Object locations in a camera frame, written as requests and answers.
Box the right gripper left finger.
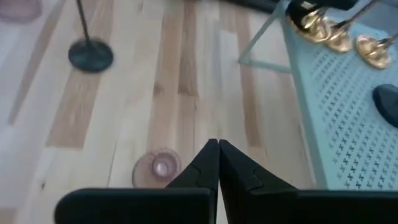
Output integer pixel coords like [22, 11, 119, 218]
[165, 138, 220, 189]

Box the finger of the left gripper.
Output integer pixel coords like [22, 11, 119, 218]
[287, 0, 328, 30]

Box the black candlestick holder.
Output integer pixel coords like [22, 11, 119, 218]
[372, 83, 398, 129]
[67, 0, 114, 73]

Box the gold candlestick holder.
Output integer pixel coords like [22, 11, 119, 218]
[323, 0, 379, 53]
[354, 32, 398, 70]
[287, 7, 332, 44]

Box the mint green mesh shelf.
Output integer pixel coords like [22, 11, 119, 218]
[238, 0, 398, 190]

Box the black aluminium table frame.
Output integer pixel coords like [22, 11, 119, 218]
[217, 0, 280, 14]

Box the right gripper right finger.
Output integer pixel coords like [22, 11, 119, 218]
[218, 139, 300, 195]

